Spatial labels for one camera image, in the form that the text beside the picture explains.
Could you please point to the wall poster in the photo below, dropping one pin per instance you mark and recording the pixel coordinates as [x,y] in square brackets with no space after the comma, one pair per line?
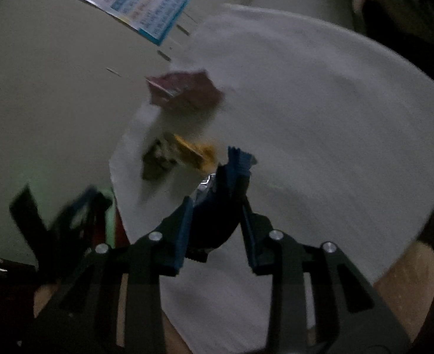
[154,11]

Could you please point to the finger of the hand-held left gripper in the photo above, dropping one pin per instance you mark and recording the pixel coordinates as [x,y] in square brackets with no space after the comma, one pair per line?
[80,210]
[32,221]

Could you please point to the maroon wrapper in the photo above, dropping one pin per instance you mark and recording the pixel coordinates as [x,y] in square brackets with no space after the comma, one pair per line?
[191,88]

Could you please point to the white crumpled tissue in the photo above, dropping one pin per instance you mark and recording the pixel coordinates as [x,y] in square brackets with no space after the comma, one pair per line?
[184,121]

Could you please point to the dark blue wrapper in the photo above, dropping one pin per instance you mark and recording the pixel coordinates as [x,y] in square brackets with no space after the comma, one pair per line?
[217,210]

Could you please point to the orange yellow wrapper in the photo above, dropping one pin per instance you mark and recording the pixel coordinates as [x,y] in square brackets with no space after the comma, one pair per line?
[196,151]

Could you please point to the person's right leg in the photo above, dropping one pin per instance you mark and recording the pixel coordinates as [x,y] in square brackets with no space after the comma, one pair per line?
[405,291]

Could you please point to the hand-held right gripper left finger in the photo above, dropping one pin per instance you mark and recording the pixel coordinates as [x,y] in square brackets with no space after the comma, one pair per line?
[182,232]

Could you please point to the green cup with red inside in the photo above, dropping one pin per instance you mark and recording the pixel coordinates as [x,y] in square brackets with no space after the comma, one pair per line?
[121,228]

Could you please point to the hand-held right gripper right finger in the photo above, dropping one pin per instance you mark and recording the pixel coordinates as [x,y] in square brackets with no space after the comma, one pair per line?
[249,236]

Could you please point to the white cloth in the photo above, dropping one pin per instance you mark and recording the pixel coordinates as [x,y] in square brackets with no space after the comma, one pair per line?
[312,118]

